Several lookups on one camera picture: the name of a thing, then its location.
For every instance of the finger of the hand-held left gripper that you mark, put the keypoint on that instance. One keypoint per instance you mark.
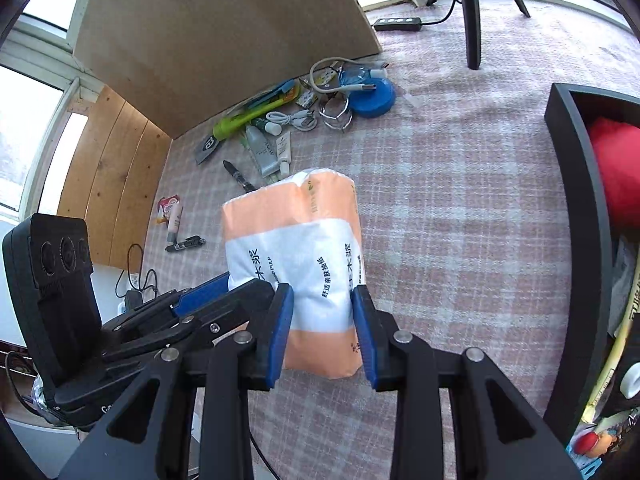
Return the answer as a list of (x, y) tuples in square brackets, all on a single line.
[(235, 305), (205, 292)]

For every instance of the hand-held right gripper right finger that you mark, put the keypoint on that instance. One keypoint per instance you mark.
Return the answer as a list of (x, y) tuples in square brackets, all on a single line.
[(362, 335)]

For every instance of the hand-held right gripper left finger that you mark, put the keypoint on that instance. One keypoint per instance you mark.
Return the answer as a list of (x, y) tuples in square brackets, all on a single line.
[(280, 335)]

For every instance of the orange white tissue pack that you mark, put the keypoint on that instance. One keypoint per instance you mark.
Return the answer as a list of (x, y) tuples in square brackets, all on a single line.
[(290, 240)]

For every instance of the black container box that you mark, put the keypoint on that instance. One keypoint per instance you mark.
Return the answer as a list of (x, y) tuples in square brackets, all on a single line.
[(585, 220)]

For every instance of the black pocket tool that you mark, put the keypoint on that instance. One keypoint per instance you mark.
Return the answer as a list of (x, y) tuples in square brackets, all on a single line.
[(185, 244)]

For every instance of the small beige tube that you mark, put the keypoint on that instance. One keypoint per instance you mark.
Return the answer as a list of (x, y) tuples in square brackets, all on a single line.
[(175, 222)]

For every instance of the red snack packet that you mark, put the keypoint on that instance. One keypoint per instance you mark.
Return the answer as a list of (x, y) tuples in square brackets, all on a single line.
[(167, 207)]

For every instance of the black pen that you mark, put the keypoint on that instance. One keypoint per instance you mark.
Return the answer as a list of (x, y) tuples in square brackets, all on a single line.
[(237, 175)]

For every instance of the wooden panel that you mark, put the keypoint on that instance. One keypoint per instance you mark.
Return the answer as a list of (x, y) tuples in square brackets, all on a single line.
[(110, 175)]

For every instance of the grey sachet with round logo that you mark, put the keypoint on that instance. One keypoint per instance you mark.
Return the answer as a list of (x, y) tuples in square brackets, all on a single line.
[(207, 147)]

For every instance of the grey squeeze tube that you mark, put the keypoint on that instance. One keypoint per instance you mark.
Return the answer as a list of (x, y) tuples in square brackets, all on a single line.
[(262, 152)]

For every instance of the pink plaid blanket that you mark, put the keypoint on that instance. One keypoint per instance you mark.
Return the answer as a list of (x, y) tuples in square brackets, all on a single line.
[(450, 210)]

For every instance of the white squeeze tube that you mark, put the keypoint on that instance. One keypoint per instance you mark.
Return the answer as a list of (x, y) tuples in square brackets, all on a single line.
[(282, 150)]

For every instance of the lime green plastic tool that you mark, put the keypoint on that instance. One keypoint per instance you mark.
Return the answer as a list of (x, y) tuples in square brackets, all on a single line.
[(235, 122)]

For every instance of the teal plastic stick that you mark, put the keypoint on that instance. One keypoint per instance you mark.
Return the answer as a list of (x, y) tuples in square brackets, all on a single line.
[(272, 92)]

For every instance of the patterned small packet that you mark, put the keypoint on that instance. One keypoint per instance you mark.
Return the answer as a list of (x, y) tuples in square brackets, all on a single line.
[(325, 77), (307, 97)]

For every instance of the blue tape roll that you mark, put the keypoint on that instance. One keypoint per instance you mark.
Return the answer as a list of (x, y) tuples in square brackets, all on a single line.
[(372, 100)]

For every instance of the colourful toy figure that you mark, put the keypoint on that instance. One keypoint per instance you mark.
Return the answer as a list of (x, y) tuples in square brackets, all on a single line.
[(592, 442)]

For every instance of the cardboard box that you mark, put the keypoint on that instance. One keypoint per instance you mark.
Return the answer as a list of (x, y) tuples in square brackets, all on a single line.
[(225, 35)]

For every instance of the translucent blue bag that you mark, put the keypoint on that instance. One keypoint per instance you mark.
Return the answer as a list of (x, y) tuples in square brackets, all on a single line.
[(357, 76)]

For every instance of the white tape roll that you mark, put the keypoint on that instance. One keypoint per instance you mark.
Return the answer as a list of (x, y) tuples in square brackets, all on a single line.
[(631, 382)]

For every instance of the red cloth bundle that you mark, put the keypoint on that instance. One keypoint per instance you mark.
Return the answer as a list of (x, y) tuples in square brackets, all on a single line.
[(617, 170)]

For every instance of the black power strip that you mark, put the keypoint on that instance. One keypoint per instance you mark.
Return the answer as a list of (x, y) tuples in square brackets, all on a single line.
[(397, 22)]

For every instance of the black tripod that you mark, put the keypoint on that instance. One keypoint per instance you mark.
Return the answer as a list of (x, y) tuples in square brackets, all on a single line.
[(470, 20)]

